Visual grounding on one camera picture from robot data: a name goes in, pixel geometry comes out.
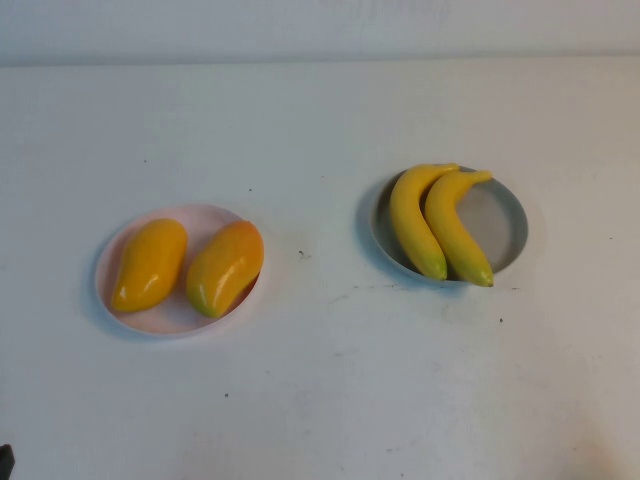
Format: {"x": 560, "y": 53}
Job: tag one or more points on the grey-blue round plastic plate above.
{"x": 500, "y": 230}

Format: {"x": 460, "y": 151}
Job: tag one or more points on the pink round plastic plate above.
{"x": 165, "y": 320}

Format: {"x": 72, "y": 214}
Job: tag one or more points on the yellow plastic banana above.
{"x": 410, "y": 220}
{"x": 455, "y": 235}

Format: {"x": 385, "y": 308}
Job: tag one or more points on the yellow mango with orange blush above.
{"x": 225, "y": 265}

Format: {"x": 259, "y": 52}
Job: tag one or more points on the plain yellow mango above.
{"x": 147, "y": 265}

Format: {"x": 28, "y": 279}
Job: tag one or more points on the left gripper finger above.
{"x": 5, "y": 465}

